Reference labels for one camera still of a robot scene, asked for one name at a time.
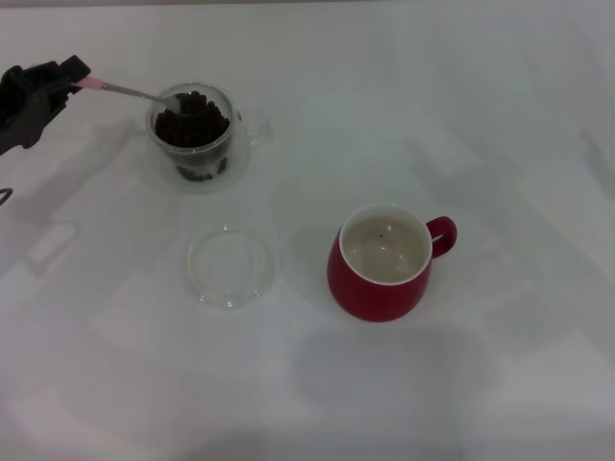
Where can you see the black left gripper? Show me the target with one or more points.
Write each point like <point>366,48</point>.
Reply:
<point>17,110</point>

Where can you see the red ceramic mug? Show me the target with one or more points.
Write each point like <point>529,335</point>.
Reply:
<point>375,300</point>

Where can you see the coffee bean pile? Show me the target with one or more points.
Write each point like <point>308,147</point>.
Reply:
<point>192,129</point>

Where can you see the small clear glass dish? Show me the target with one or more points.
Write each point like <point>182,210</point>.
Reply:
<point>233,293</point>

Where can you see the white tablecloth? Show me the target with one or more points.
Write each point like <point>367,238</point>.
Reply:
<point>384,96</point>

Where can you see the double-wall glass cup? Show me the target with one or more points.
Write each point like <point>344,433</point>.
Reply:
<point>250,129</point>

